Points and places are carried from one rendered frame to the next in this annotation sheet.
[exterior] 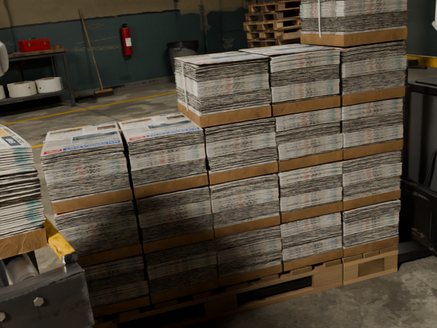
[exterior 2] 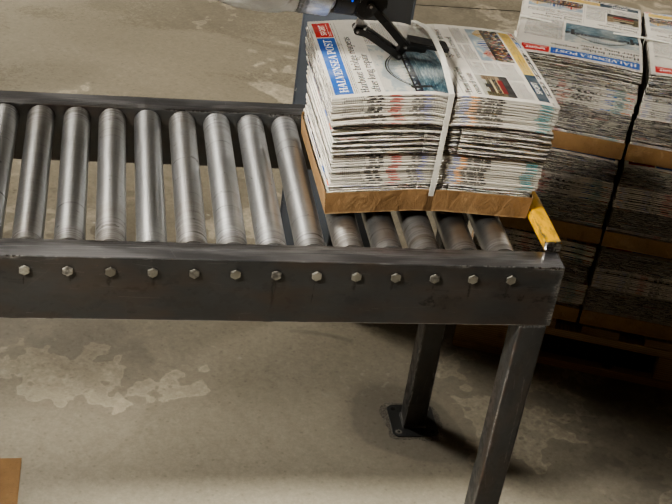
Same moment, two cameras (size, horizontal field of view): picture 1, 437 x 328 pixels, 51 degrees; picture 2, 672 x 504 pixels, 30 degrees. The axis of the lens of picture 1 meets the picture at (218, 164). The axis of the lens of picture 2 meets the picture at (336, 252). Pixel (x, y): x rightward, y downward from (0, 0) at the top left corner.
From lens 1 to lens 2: 121 cm
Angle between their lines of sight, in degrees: 23
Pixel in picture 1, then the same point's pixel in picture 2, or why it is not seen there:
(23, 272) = (500, 241)
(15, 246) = (495, 206)
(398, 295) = not seen: outside the picture
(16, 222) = (507, 181)
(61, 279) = (540, 267)
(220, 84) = not seen: outside the picture
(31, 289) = (509, 266)
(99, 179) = (583, 113)
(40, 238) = (523, 207)
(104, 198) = (578, 143)
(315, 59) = not seen: outside the picture
